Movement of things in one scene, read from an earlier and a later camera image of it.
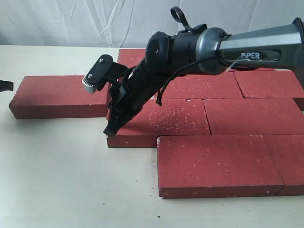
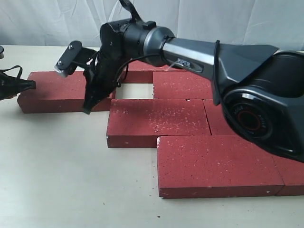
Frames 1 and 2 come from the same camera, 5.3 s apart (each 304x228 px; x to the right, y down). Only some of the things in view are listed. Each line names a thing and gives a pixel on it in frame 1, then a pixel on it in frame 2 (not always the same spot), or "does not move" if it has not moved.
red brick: x=214 y=166 does not move
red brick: x=288 y=152 does not move
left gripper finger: x=6 y=85 → x=11 y=86
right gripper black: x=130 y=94 → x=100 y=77
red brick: x=173 y=117 does not move
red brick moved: x=192 y=86 does not move
